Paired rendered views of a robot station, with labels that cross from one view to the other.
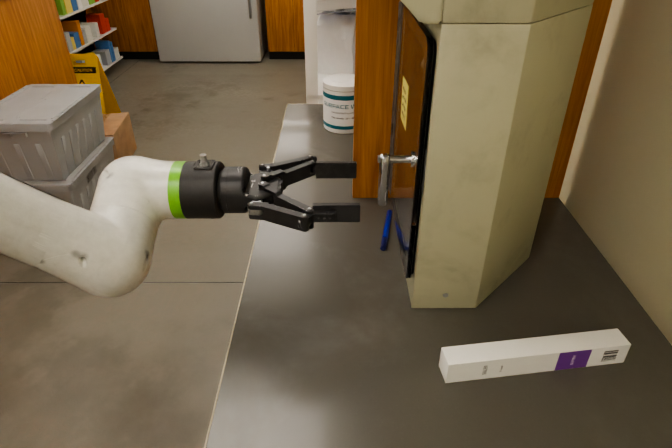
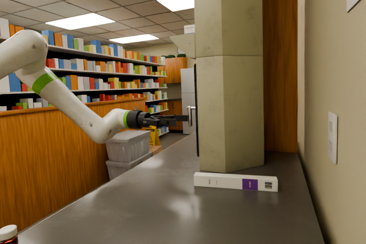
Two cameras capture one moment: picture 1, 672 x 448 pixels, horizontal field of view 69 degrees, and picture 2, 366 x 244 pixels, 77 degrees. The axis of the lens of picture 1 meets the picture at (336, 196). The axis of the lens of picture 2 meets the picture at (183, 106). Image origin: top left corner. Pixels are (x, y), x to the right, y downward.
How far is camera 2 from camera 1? 57 cm
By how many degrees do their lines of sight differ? 33
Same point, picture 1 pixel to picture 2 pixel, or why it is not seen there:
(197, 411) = not seen: outside the picture
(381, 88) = not seen: hidden behind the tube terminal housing
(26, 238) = (79, 115)
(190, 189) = (129, 115)
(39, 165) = (122, 156)
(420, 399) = (180, 187)
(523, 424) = (214, 197)
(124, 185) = (112, 113)
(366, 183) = not seen: hidden behind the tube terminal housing
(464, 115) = (207, 86)
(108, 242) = (99, 122)
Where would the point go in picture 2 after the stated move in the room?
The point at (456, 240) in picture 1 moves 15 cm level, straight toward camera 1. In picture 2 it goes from (212, 137) to (189, 145)
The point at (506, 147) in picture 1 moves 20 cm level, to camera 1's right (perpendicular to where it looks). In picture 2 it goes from (223, 98) to (278, 97)
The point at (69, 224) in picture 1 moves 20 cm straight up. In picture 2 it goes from (91, 115) to (87, 70)
